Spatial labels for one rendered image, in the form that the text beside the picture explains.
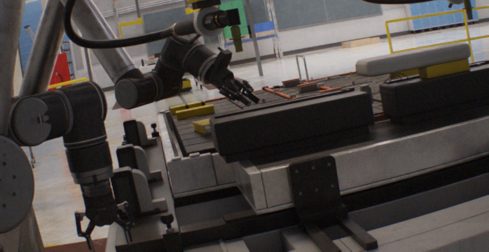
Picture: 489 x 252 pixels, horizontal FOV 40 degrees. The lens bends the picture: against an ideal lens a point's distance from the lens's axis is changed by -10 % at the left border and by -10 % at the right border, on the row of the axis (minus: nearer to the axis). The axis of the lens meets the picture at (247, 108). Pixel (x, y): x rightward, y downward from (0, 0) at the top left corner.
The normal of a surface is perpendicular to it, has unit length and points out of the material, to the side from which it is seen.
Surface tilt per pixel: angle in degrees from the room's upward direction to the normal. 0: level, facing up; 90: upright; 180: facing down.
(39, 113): 90
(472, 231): 0
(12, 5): 93
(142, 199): 90
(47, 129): 94
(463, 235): 0
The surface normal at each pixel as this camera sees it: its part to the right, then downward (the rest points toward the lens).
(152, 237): -0.18, -0.98
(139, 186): 0.14, 0.08
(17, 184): 0.71, -0.05
